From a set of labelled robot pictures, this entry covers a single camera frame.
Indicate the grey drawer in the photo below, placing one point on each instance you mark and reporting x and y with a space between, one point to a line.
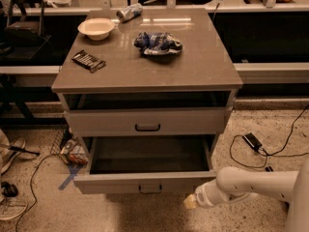
133 122
146 165

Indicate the white bowl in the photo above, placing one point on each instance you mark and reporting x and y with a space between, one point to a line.
96 29

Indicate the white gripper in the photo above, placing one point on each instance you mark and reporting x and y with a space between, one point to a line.
203 197

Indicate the black chair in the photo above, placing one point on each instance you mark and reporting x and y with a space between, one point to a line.
24 37

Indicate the dark chocolate bar wrapper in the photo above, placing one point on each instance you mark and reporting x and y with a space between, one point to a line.
88 61

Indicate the blue crumpled chip bag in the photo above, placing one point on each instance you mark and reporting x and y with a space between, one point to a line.
157 44

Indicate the white sandal shoe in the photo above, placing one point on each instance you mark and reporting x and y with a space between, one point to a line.
12 207

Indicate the black power adapter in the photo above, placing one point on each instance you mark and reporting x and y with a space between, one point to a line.
252 141

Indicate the wire basket with snacks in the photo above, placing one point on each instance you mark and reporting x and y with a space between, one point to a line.
67 147

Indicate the silver soda can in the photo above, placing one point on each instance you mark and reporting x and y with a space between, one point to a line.
129 12

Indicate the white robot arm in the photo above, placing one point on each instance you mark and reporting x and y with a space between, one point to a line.
234 184

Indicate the black small floor object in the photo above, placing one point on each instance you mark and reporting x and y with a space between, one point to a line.
9 190

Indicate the white sneaker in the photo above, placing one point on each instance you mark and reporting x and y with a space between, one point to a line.
8 156

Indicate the grey drawer cabinet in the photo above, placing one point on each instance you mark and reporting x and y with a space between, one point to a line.
201 76

